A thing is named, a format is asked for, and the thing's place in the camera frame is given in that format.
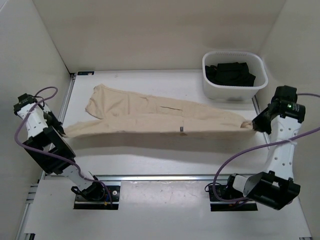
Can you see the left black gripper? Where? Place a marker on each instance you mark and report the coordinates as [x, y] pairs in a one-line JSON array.
[[57, 124]]

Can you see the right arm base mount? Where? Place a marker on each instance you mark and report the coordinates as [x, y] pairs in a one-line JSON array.
[[228, 193]]

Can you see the aluminium front rail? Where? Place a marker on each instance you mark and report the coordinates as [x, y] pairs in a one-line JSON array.
[[156, 177]]

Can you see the aluminium rail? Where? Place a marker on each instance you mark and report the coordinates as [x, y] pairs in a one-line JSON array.
[[59, 103], [156, 177], [256, 105]]

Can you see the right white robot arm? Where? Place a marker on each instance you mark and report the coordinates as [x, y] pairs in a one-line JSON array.
[[274, 186]]

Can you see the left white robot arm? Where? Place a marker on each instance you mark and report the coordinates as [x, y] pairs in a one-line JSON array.
[[41, 136]]

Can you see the aluminium right rail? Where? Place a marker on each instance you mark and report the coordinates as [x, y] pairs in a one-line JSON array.
[[256, 105]]

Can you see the white plastic basket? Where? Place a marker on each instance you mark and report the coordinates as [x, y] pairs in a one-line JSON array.
[[256, 67]]

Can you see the beige trousers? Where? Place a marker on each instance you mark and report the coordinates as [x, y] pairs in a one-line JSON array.
[[124, 112]]

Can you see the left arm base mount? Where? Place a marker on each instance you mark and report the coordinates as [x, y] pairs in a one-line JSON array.
[[98, 198]]

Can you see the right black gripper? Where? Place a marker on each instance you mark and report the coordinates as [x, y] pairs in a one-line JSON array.
[[259, 126]]

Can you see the black clothes in basket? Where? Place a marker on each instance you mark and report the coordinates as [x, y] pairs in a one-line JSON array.
[[233, 74]]

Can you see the aluminium left rail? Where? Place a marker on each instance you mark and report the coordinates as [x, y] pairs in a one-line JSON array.
[[59, 103]]

